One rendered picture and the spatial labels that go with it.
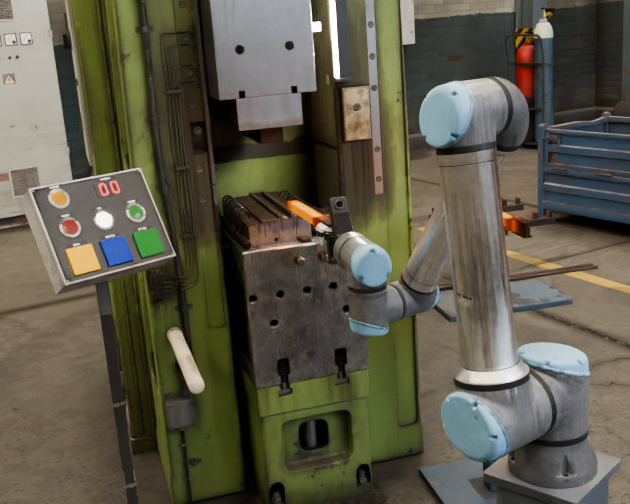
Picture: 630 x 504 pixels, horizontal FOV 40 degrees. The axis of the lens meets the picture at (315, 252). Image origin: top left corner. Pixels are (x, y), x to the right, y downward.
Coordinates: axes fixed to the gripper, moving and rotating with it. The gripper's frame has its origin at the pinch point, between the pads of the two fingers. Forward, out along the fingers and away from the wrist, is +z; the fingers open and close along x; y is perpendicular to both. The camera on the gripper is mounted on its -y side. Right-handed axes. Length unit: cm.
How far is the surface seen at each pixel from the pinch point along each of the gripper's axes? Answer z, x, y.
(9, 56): 565, -96, -27
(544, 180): 335, 266, 82
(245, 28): 43, -7, -49
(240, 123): 42.2, -11.6, -22.4
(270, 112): 42.2, -2.2, -24.7
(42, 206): 23, -70, -9
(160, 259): 24.3, -41.4, 10.3
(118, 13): 57, -42, -56
